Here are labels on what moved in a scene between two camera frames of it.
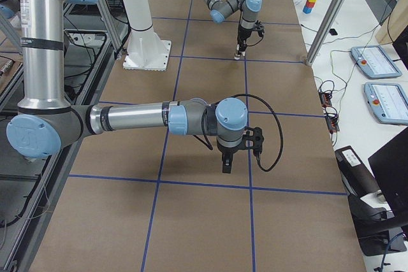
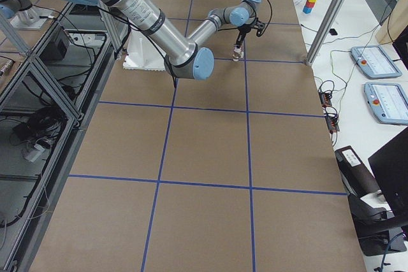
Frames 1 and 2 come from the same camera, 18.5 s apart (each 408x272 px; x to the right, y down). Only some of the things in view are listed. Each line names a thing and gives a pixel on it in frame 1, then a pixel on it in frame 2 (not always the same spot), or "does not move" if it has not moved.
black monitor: x=390 y=164 does not move
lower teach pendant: x=388 y=102 does not move
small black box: x=333 y=32 does not move
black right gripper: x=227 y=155 → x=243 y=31
